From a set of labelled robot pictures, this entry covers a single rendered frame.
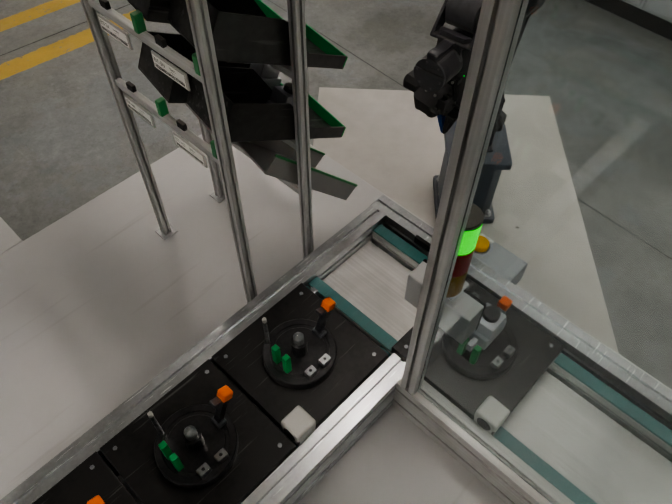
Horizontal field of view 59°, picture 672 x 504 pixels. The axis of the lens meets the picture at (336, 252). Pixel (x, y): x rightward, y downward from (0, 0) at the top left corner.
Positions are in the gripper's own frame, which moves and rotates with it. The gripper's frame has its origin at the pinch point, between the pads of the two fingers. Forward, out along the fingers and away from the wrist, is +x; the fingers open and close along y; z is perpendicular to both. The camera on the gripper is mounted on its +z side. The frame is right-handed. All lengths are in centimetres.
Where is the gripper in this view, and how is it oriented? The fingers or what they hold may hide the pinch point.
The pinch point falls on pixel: (446, 118)
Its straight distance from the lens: 118.4
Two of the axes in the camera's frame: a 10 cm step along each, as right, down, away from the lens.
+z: -7.0, 5.6, -4.5
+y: 7.2, 5.5, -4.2
